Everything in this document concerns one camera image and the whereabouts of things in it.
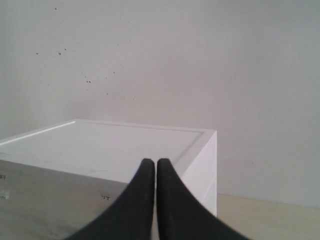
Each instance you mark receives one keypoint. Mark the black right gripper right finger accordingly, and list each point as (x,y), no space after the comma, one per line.
(180,216)

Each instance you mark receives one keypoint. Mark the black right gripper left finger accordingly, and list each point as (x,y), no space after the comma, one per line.
(130,217)

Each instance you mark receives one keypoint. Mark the white plastic drawer cabinet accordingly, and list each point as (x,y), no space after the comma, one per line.
(55,180)

